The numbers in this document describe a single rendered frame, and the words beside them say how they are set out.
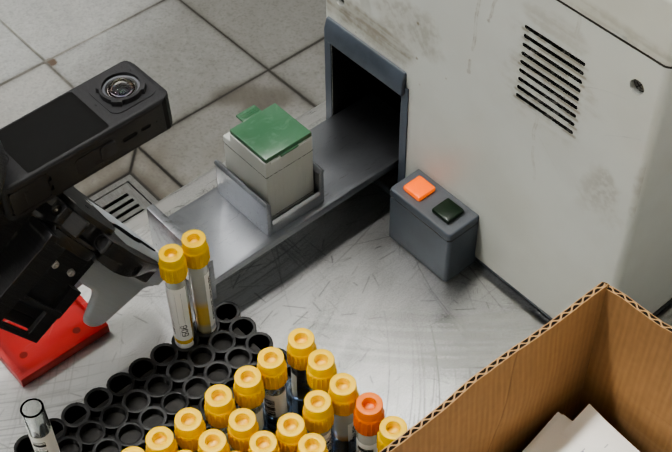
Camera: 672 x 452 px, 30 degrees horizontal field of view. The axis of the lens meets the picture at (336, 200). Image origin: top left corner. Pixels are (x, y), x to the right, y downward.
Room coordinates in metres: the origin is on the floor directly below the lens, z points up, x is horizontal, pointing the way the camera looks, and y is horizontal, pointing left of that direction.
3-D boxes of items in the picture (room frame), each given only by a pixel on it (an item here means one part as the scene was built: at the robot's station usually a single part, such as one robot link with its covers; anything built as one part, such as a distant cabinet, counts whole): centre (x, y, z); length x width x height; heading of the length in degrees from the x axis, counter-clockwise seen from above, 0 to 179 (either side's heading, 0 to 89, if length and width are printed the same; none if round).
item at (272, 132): (0.59, 0.04, 0.98); 0.05 x 0.04 x 0.01; 40
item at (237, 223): (0.61, 0.03, 0.92); 0.21 x 0.07 x 0.05; 131
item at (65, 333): (0.51, 0.20, 0.88); 0.07 x 0.07 x 0.01; 41
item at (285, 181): (0.59, 0.04, 0.95); 0.05 x 0.04 x 0.06; 40
